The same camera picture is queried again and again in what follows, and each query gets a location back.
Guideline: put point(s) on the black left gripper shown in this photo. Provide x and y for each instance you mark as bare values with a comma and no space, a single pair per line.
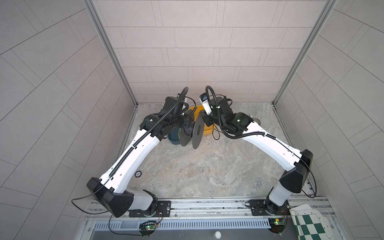
184,123

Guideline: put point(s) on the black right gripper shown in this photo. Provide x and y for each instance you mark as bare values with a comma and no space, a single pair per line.
207,120

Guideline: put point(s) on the grey perforated cable spool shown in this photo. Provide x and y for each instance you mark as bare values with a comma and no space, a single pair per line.
196,135

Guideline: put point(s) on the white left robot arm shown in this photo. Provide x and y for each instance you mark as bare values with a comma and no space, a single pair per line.
110,189

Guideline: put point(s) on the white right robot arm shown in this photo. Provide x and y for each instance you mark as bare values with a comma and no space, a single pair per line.
296,163

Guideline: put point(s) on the yellow plastic bin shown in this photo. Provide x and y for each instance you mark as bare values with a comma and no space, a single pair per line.
207,130

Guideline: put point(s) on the teal plastic bin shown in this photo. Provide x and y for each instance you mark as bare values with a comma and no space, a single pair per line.
174,138

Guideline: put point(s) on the striped ceramic mug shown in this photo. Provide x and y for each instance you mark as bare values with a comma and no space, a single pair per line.
256,120

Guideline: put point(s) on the small white ball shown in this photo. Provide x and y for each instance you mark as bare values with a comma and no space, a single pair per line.
217,235

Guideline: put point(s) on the green white checkered cloth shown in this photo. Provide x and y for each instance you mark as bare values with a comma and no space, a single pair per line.
310,224

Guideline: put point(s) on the aluminium corner profile left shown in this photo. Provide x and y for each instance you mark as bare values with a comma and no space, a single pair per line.
90,7

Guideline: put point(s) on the aluminium corner profile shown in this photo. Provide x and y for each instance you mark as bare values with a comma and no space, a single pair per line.
321,20
90,7

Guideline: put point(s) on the aluminium corner profile right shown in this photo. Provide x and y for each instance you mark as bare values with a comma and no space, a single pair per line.
321,20

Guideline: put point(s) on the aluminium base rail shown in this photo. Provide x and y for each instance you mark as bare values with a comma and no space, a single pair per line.
209,213

